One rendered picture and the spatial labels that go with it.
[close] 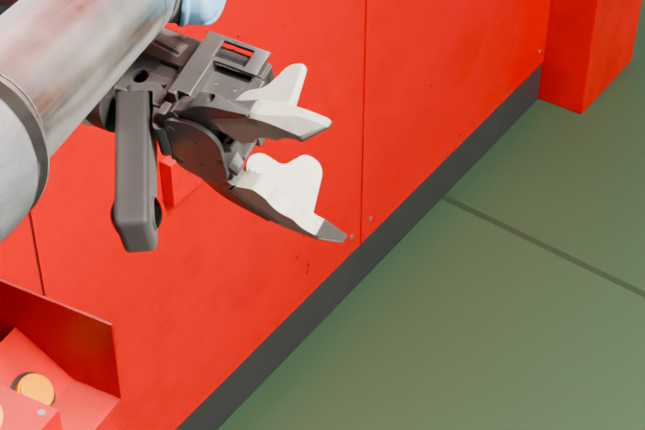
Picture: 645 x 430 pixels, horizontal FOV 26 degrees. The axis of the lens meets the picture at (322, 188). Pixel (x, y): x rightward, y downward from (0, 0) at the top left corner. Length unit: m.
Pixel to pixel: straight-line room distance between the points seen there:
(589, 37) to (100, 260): 1.38
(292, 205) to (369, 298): 1.50
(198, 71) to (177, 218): 0.94
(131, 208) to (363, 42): 1.27
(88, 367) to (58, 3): 0.68
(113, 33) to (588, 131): 2.20
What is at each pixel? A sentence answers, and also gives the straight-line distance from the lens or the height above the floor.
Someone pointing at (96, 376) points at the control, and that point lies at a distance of 1.44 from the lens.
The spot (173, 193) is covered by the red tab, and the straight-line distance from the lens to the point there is 1.88.
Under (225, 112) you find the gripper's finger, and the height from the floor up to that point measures 1.20.
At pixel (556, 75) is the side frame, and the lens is 2.99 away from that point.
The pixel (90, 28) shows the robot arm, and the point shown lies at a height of 1.33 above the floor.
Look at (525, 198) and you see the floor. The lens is 2.78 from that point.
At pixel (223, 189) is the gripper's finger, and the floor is 1.10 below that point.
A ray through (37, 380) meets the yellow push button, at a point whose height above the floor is 0.73.
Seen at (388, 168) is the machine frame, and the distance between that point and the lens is 2.48.
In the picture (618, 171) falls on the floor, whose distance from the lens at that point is 2.88.
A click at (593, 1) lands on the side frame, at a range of 2.86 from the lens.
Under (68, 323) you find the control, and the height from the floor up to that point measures 0.79.
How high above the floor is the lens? 1.77
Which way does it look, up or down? 40 degrees down
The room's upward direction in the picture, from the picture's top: straight up
